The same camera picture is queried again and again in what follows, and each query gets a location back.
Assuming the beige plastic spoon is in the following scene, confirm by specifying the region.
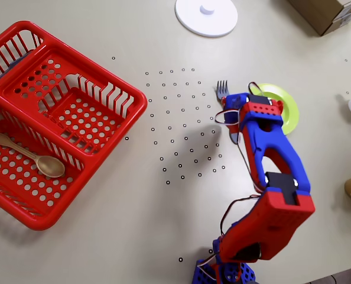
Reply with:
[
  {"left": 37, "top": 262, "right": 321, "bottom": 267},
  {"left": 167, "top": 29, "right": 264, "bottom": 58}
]
[{"left": 0, "top": 133, "right": 66, "bottom": 179}]

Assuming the red white servo cable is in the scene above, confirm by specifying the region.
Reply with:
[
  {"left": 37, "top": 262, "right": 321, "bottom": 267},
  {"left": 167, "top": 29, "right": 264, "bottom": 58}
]
[
  {"left": 219, "top": 193, "right": 264, "bottom": 284},
  {"left": 214, "top": 82, "right": 268, "bottom": 193}
]

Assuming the brown cardboard box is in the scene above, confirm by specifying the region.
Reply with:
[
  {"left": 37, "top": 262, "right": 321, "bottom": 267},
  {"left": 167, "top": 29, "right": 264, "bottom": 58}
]
[{"left": 286, "top": 0, "right": 351, "bottom": 37}]

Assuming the red plastic cutlery basket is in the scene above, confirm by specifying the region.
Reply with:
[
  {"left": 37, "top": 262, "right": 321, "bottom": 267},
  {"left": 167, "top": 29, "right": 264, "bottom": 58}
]
[{"left": 0, "top": 20, "right": 149, "bottom": 231}]

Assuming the lime green plastic plate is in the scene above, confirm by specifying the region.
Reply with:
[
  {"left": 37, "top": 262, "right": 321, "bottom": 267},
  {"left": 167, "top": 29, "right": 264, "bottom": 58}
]
[{"left": 253, "top": 83, "right": 300, "bottom": 136}]

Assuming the grey-blue plastic fork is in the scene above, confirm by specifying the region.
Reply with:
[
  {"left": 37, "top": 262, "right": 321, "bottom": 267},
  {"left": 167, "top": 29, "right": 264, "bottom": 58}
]
[{"left": 216, "top": 80, "right": 242, "bottom": 145}]

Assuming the blue gripper with motor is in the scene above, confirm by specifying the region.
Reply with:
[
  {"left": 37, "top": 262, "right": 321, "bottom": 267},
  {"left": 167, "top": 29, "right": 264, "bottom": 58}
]
[{"left": 222, "top": 92, "right": 251, "bottom": 133}]

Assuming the white round disc base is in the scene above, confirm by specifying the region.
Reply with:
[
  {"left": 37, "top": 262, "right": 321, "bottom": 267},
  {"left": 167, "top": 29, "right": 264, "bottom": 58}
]
[{"left": 174, "top": 0, "right": 239, "bottom": 38}]

